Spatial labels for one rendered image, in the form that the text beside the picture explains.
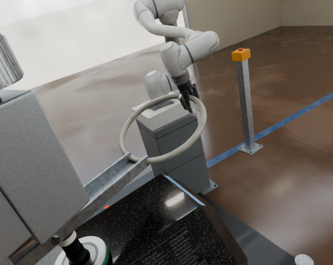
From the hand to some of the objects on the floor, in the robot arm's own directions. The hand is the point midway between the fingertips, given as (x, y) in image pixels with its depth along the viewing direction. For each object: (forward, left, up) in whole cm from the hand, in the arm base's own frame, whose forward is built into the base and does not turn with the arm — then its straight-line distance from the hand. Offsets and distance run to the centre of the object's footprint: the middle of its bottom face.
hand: (194, 109), depth 148 cm
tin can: (+44, +26, -112) cm, 123 cm away
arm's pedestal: (-75, -10, -106) cm, 130 cm away
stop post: (-93, +77, -109) cm, 163 cm away
